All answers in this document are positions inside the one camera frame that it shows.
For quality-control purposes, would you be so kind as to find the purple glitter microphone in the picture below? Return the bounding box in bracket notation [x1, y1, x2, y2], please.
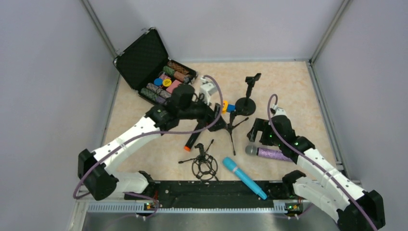
[245, 145, 292, 162]

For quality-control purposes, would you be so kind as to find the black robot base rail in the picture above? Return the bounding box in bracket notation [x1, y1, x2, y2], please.
[124, 180, 315, 209]

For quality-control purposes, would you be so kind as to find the purple chip stack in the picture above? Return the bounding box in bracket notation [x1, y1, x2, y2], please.
[140, 88, 166, 105]

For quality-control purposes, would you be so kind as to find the blue tan chip stack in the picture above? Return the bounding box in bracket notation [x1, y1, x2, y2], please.
[146, 83, 171, 99]

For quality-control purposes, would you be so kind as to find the yellow big blind button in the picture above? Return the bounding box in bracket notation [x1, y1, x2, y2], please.
[162, 79, 172, 88]

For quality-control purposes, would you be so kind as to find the blue toy block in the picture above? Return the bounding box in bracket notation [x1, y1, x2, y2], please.
[227, 104, 236, 113]

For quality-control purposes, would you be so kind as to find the black orange-tipped microphone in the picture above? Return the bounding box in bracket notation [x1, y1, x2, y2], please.
[184, 123, 205, 152]

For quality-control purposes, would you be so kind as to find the black round base stand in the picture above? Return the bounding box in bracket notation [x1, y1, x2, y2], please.
[235, 73, 262, 116]

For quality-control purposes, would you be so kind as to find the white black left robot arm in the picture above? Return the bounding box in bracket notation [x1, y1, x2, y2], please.
[73, 84, 223, 201]

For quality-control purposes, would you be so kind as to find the black poker chip case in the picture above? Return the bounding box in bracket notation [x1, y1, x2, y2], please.
[113, 27, 198, 104]

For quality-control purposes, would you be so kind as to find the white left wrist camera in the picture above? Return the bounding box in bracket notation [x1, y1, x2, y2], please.
[198, 82, 217, 106]

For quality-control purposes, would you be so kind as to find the red tan chip stack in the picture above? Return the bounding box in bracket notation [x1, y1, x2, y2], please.
[162, 61, 192, 84]

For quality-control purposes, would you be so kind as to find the teal blue microphone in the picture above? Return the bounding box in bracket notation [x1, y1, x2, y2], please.
[222, 157, 268, 200]

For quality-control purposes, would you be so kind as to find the red card deck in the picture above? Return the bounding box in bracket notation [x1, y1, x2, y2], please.
[166, 80, 181, 93]

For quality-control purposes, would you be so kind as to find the blue dealer button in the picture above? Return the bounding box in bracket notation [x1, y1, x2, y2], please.
[153, 78, 163, 86]

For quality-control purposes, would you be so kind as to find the yellow toy traffic light block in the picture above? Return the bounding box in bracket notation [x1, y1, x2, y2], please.
[222, 100, 229, 114]

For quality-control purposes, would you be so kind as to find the black tripod mic stand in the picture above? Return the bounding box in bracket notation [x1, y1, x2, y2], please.
[225, 110, 249, 156]

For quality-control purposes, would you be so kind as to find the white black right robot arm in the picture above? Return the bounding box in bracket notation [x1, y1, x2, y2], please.
[247, 115, 386, 231]

